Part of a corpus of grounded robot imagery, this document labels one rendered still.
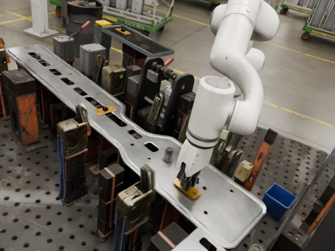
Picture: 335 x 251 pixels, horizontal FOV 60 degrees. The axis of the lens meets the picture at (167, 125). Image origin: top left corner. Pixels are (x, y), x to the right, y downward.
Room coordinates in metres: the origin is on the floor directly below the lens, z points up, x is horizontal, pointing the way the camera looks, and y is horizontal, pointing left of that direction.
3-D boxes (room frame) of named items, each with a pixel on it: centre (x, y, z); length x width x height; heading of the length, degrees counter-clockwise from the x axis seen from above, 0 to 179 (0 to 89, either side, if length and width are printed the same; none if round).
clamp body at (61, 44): (1.43, 0.61, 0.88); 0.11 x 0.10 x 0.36; 142
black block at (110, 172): (0.64, 0.13, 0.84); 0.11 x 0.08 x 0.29; 142
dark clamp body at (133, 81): (1.11, 0.15, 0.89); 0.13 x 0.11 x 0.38; 142
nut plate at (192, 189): (0.61, -0.09, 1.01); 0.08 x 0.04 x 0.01; 52
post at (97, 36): (1.50, 0.43, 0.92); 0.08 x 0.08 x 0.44; 52
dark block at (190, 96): (0.97, -0.06, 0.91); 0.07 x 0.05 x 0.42; 142
